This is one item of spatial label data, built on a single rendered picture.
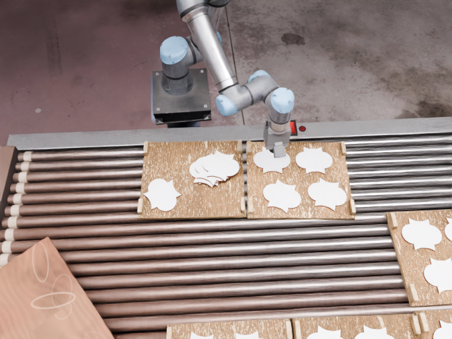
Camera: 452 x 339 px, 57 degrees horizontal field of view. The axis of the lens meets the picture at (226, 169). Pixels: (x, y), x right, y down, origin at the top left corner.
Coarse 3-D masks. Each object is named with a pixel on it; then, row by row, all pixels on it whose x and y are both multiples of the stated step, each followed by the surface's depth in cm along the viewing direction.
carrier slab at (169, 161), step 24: (168, 144) 174; (192, 144) 174; (216, 144) 174; (144, 168) 168; (168, 168) 168; (240, 168) 168; (144, 192) 162; (192, 192) 162; (216, 192) 162; (240, 192) 162; (144, 216) 157; (168, 216) 157; (192, 216) 157; (216, 216) 157; (240, 216) 158
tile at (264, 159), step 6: (264, 150) 171; (258, 156) 170; (264, 156) 170; (270, 156) 170; (288, 156) 170; (258, 162) 168; (264, 162) 168; (270, 162) 168; (276, 162) 168; (282, 162) 168; (288, 162) 168; (264, 168) 167; (270, 168) 167; (276, 168) 167; (282, 168) 167
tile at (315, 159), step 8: (304, 152) 171; (312, 152) 171; (320, 152) 171; (296, 160) 169; (304, 160) 169; (312, 160) 169; (320, 160) 169; (328, 160) 169; (304, 168) 167; (312, 168) 167; (320, 168) 167
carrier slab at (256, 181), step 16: (256, 144) 174; (304, 144) 174; (320, 144) 174; (336, 144) 174; (336, 160) 170; (256, 176) 166; (272, 176) 166; (288, 176) 166; (304, 176) 166; (320, 176) 166; (336, 176) 166; (256, 192) 162; (304, 192) 162; (256, 208) 159; (272, 208) 159; (304, 208) 159; (320, 208) 159; (336, 208) 159
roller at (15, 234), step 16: (128, 224) 158; (144, 224) 158; (160, 224) 157; (176, 224) 157; (192, 224) 157; (208, 224) 157; (224, 224) 157; (240, 224) 158; (256, 224) 158; (272, 224) 158; (288, 224) 158; (304, 224) 158; (320, 224) 159; (336, 224) 159; (352, 224) 160; (16, 240) 158
